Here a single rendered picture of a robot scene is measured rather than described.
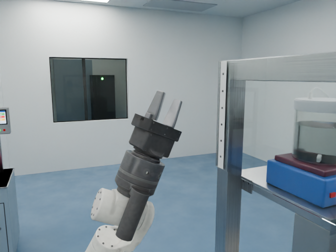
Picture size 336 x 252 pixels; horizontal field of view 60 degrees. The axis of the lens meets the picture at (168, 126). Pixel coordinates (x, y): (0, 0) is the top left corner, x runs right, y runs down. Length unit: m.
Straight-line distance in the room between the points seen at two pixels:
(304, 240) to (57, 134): 4.94
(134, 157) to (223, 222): 0.53
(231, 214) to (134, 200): 0.51
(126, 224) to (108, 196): 0.07
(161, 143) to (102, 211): 0.18
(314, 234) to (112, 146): 5.02
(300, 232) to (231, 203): 0.24
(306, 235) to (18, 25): 5.12
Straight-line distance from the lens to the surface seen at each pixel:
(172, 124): 0.62
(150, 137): 0.58
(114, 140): 5.62
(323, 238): 0.83
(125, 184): 0.59
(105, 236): 0.69
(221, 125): 0.94
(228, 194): 0.98
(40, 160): 5.58
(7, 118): 3.08
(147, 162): 0.58
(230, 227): 1.04
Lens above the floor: 1.67
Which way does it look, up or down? 10 degrees down
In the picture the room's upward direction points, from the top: straight up
